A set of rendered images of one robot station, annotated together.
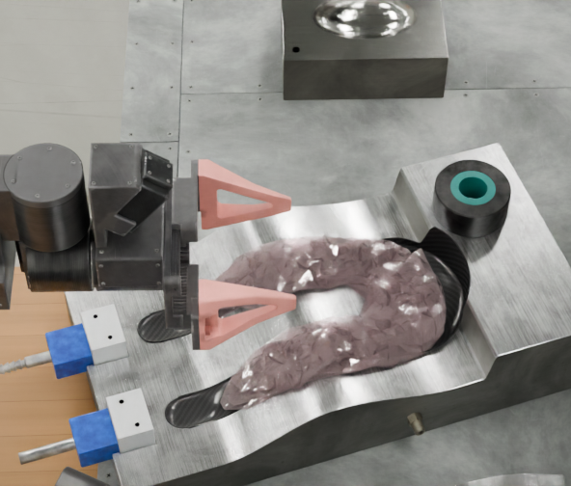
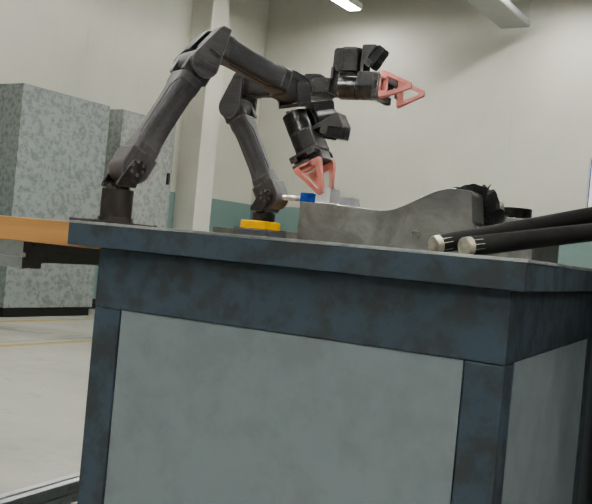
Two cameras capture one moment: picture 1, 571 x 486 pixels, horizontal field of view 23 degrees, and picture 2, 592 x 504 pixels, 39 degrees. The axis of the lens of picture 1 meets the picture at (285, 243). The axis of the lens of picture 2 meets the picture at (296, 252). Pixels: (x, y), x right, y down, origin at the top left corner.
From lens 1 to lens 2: 1.94 m
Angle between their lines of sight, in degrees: 57
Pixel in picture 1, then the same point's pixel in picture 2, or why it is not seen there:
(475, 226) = (512, 213)
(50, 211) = (350, 51)
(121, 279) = (363, 80)
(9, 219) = (339, 60)
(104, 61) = not seen: hidden behind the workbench
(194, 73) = not seen: hidden behind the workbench
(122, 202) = (370, 51)
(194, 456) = not seen: hidden behind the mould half
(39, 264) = (342, 79)
